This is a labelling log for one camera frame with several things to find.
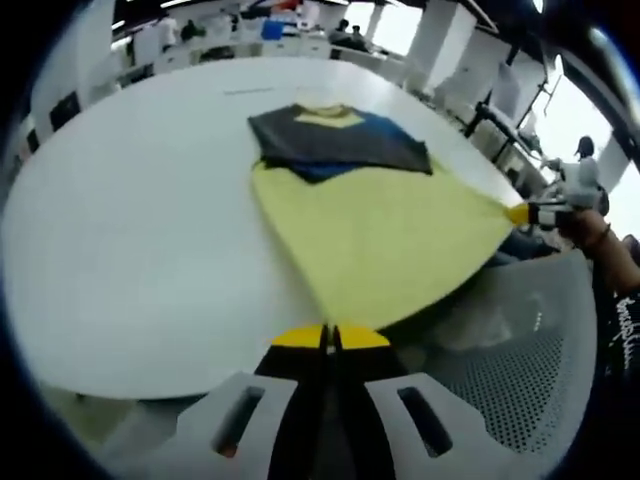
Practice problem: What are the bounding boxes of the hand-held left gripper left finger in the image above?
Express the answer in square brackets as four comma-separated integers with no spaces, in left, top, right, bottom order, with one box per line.
[174,323,331,480]

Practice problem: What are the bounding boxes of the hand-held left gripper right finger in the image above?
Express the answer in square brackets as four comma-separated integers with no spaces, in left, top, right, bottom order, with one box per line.
[332,324,496,480]

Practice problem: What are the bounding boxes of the yellow garment grey blue sleeves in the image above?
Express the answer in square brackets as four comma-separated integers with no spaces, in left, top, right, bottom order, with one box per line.
[247,102,526,334]

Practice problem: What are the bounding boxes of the person's right hand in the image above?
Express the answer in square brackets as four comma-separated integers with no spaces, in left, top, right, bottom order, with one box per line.
[558,208,609,250]

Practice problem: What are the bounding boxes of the black framed desk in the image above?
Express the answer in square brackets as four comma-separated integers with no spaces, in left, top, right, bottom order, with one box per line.
[464,102,541,166]

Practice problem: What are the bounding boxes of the black tripod stand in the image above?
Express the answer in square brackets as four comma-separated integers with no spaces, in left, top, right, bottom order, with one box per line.
[529,54,566,131]

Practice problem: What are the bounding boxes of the grey mesh chair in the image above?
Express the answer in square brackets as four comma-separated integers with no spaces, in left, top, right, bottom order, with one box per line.
[379,249,601,454]

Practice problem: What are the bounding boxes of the person's black printed shirt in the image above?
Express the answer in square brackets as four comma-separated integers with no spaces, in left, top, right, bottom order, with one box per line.
[592,284,640,386]

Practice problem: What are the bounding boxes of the row of white cabinets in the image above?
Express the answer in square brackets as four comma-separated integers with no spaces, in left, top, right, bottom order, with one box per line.
[154,37,334,71]

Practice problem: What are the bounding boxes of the black monitor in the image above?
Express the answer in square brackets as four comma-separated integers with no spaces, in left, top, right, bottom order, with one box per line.
[48,92,81,131]

